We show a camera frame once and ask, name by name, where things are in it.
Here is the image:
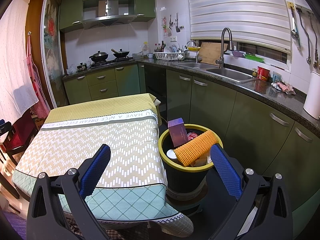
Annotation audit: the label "tall steel faucet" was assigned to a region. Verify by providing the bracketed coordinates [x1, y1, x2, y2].
[215, 27, 235, 68]

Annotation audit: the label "purple box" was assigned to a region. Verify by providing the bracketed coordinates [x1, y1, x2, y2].
[168, 117, 188, 147]

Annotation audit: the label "steel range hood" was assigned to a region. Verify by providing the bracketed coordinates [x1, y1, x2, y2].
[82, 0, 137, 29]

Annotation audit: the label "white curtain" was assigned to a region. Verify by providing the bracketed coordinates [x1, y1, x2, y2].
[0, 4, 40, 123]

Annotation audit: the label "green plastic tray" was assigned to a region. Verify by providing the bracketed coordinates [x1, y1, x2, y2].
[244, 53, 265, 63]

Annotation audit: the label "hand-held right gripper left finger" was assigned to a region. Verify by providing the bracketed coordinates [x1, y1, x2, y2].
[26, 144, 112, 240]

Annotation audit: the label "wooden cutting board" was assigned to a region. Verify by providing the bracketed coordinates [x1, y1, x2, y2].
[199, 42, 229, 65]

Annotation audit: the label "crumpled dish rag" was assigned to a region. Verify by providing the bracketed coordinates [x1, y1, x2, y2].
[271, 80, 296, 95]

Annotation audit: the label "white window blind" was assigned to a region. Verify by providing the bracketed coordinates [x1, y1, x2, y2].
[186, 0, 293, 54]

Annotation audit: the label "white dish rack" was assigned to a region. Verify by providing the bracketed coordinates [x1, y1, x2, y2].
[153, 45, 189, 61]

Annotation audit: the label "patterned yellow and green tablecloth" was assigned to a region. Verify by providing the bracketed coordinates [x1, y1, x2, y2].
[12, 93, 194, 238]

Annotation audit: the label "hanging steel ladle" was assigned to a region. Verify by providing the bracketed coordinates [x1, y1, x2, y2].
[309, 11, 320, 68]
[299, 9, 313, 65]
[290, 6, 300, 40]

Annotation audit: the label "black wok with lid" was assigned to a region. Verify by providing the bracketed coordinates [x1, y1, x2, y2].
[89, 50, 109, 63]

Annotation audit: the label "gas stove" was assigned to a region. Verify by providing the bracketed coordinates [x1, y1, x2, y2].
[90, 57, 135, 68]

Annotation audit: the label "steel double sink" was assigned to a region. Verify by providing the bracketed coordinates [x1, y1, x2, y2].
[172, 61, 258, 83]

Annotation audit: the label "small steel faucet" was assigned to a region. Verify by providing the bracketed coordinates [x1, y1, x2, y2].
[186, 40, 202, 63]

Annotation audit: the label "floral sliding door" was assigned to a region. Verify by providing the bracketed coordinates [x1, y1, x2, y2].
[40, 0, 69, 110]

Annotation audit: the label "red instant noodle cup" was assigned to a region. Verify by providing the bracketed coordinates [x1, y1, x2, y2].
[257, 66, 271, 81]

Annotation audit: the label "black wok with wooden handle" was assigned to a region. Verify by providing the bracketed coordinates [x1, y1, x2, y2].
[111, 48, 130, 58]

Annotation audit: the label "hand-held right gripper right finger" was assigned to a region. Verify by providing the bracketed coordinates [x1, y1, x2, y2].
[210, 144, 293, 240]

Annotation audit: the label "black bin with yellow rim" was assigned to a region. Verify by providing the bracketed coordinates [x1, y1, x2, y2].
[158, 124, 224, 200]

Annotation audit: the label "green upper cabinets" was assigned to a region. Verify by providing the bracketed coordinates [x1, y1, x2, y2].
[59, 0, 156, 33]

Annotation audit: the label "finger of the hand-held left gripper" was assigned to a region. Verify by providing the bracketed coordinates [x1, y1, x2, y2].
[0, 120, 12, 140]

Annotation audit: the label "pink checked apron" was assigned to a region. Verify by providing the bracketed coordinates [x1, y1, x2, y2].
[26, 34, 50, 118]

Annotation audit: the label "purple patterned cloth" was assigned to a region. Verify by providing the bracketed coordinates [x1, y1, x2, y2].
[0, 210, 28, 240]

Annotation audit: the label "white paper towel roll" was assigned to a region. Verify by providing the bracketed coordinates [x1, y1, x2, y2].
[303, 71, 320, 120]

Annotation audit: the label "red wooden chair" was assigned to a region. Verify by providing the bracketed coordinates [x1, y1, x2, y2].
[0, 110, 38, 160]

